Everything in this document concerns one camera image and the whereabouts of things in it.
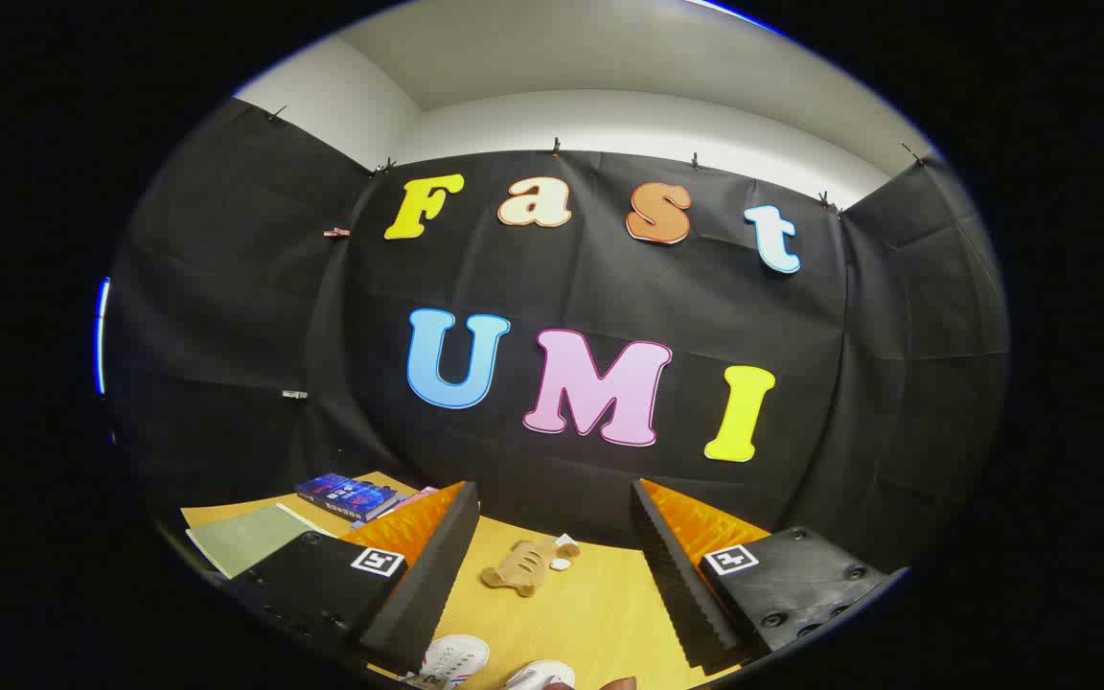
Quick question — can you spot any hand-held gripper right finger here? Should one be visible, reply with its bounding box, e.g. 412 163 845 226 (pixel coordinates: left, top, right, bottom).
629 478 903 674

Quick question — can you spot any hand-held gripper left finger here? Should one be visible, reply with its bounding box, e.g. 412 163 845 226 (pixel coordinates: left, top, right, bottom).
226 481 481 677

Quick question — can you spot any white canvas shoe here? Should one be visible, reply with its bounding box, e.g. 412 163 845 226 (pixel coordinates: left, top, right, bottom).
502 659 577 690
399 634 492 689

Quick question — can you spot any green fabric storage box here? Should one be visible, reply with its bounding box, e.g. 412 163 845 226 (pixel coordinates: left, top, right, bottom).
186 503 334 580

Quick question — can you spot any brown plush toy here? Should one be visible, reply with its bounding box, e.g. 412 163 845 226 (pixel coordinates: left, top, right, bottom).
480 534 582 598

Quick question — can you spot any dark blue book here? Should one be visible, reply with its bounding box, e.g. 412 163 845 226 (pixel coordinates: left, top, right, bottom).
295 472 400 523

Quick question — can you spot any black backdrop cloth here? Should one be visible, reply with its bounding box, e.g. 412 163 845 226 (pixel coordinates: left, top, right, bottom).
102 96 1011 576

